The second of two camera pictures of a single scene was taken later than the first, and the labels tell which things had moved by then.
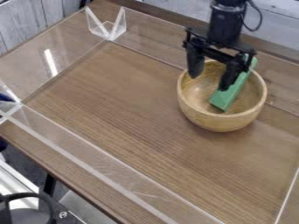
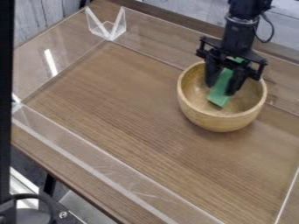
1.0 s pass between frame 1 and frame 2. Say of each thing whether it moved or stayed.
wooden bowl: stayed
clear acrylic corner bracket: stayed
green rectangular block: moved
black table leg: stayed
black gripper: moved
